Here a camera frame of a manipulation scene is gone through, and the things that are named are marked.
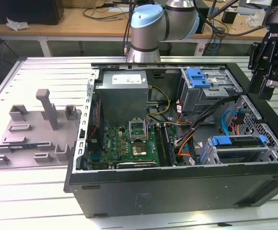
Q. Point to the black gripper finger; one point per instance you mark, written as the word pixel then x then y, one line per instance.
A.
pixel 256 81
pixel 268 92

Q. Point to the hard disk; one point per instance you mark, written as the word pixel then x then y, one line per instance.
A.
pixel 222 141

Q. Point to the metal disk bay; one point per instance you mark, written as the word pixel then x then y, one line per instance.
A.
pixel 241 149

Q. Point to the clear plastic bag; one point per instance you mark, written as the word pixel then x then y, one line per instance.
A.
pixel 253 20

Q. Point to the pale grey flat box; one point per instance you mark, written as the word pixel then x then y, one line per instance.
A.
pixel 248 10

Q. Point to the small black box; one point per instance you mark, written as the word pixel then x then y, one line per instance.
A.
pixel 229 18

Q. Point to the metal drive cage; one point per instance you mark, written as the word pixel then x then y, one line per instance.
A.
pixel 201 100

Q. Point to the blue plastic drive latch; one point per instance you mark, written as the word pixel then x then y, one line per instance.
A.
pixel 197 77

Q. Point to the white labelled box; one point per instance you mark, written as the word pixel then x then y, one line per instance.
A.
pixel 201 49

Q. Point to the black desktop computer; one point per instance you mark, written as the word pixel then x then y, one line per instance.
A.
pixel 204 24

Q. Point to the black waste bin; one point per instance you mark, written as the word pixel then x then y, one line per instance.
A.
pixel 165 49

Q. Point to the black open PC case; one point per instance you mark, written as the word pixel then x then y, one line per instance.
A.
pixel 177 191

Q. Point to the CPU socket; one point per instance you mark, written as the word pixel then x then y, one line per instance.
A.
pixel 139 149

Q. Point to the grey power supply unit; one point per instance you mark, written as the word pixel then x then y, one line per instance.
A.
pixel 122 100

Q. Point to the small black table clip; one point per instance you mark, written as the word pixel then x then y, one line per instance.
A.
pixel 225 224

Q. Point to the black graphics card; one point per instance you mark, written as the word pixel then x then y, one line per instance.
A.
pixel 136 164

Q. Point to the green motherboard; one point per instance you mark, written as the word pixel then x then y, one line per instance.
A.
pixel 114 143

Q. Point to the wooden desk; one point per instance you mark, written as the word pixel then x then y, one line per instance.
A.
pixel 105 28

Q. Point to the grey plastic parts rack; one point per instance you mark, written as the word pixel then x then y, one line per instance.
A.
pixel 33 134

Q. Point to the dark RAM stick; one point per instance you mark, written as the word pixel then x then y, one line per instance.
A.
pixel 21 145

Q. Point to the large black box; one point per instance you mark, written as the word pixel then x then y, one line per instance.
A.
pixel 21 12

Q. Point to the crumpled white paper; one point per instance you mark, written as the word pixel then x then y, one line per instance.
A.
pixel 16 24

